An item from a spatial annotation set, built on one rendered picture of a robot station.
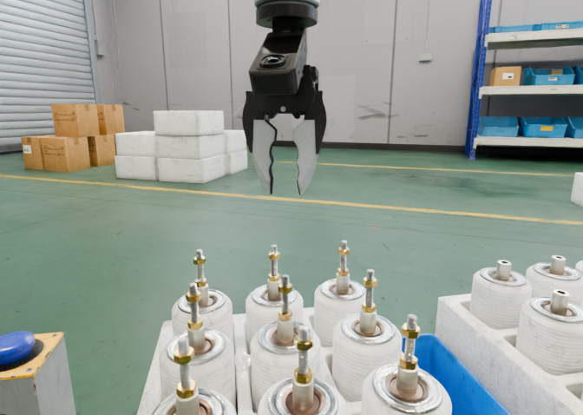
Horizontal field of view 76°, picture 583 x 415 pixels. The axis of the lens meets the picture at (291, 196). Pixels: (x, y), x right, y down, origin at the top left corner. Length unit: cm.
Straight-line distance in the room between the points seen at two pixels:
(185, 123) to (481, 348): 254
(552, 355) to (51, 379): 66
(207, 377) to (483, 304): 51
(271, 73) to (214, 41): 592
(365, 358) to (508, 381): 27
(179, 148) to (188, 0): 393
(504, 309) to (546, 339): 10
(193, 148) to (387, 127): 316
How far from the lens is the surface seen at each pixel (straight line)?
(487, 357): 76
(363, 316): 55
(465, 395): 79
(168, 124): 302
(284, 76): 36
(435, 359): 85
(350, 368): 56
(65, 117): 410
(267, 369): 52
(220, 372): 52
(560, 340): 70
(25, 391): 47
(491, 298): 78
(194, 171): 295
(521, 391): 72
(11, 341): 49
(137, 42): 711
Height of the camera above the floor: 55
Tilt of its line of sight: 13 degrees down
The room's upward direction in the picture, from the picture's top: straight up
